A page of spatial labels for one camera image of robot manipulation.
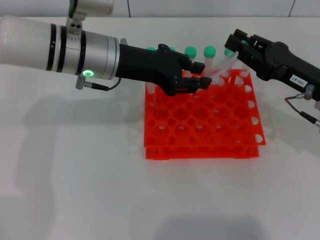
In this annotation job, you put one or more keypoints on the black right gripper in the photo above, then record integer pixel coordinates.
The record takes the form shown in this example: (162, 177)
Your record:
(292, 67)

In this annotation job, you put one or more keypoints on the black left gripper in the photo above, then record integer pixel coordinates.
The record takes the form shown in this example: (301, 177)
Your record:
(147, 65)

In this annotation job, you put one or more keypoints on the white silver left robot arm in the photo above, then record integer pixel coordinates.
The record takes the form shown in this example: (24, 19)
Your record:
(30, 42)

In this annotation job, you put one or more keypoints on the orange test tube rack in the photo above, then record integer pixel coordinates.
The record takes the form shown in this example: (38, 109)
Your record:
(200, 120)

